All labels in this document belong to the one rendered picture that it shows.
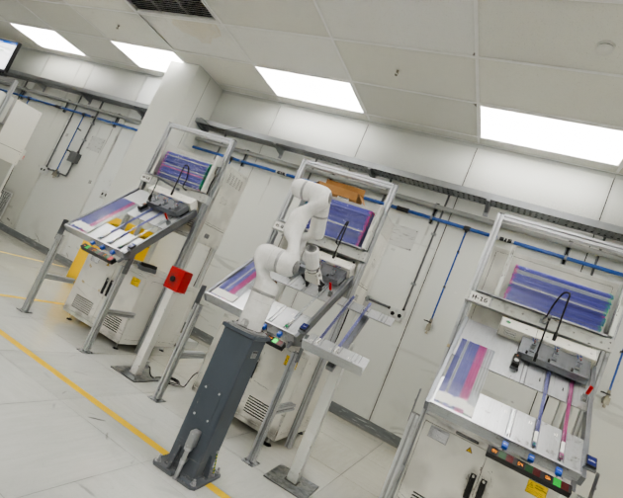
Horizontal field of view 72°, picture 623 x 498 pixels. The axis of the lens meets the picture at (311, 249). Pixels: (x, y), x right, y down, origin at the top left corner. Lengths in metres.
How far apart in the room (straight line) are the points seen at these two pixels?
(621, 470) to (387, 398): 1.84
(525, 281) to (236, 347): 1.67
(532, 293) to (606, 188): 2.07
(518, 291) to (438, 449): 0.99
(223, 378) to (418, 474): 1.20
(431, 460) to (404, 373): 1.75
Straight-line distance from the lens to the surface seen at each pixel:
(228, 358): 2.08
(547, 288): 2.79
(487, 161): 4.67
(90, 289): 3.94
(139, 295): 3.56
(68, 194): 7.30
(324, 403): 2.50
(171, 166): 3.94
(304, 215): 2.12
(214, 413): 2.13
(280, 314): 2.63
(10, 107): 6.42
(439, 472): 2.66
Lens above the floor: 0.98
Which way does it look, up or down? 5 degrees up
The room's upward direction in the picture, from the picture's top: 23 degrees clockwise
